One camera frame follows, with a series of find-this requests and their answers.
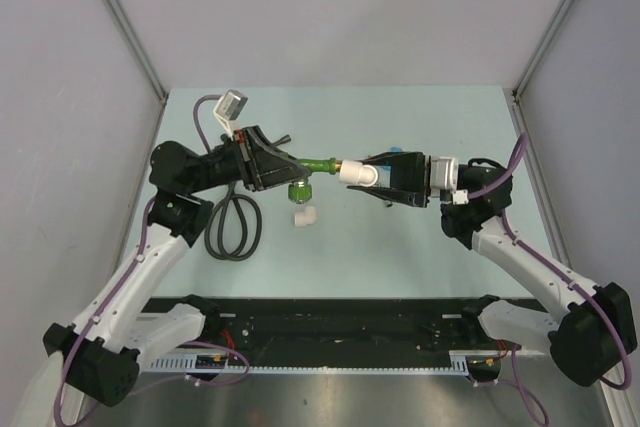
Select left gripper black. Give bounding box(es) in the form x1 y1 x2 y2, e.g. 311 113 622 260
187 126 312 195

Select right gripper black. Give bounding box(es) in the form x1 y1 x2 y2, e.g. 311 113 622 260
353 151 446 208

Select green plastic faucet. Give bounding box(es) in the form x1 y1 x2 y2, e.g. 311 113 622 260
287 158 342 205

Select white straight pipe fitting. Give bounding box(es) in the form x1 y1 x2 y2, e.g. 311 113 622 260
338 159 379 188

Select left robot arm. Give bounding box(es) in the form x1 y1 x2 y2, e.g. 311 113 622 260
12 126 311 426

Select white elbow pipe fitting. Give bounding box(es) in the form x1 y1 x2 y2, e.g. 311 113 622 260
293 206 318 228

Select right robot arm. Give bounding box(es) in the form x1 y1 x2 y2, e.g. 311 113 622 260
339 152 638 390

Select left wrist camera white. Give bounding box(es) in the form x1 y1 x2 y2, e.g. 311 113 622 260
213 89 248 135

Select black flexible hose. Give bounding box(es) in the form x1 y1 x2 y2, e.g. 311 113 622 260
204 132 293 263

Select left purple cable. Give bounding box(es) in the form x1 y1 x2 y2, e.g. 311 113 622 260
53 94 251 423

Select purple cable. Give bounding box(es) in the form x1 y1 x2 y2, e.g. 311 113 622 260
462 132 632 423
53 94 251 423

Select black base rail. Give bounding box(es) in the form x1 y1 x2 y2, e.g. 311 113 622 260
139 296 551 368

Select perforated cable tray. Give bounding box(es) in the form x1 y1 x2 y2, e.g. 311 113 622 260
142 351 500 377

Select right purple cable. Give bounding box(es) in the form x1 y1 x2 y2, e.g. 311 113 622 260
462 132 632 423

